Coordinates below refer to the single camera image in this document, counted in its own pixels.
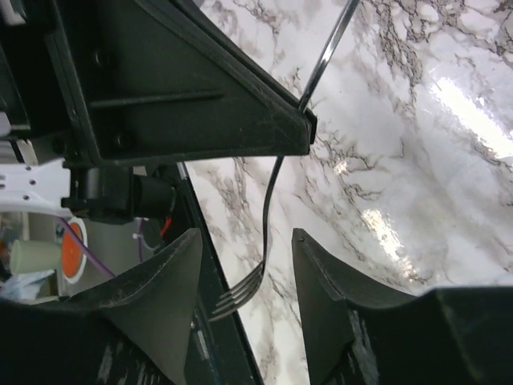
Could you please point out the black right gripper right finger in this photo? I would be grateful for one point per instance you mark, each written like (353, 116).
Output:
(354, 328)

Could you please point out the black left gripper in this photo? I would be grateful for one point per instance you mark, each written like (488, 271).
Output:
(92, 90)

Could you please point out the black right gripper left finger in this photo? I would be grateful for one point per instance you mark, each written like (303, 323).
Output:
(153, 303)

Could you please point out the silver fork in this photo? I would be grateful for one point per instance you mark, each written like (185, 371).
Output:
(239, 295)

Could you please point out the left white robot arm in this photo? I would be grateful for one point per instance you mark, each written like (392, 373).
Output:
(111, 94)

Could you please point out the black mounting base bar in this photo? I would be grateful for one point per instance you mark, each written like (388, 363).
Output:
(219, 352)

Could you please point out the orange white round object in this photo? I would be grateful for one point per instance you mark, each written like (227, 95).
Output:
(73, 259)

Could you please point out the pale green cup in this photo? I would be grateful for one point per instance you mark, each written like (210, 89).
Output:
(34, 256)

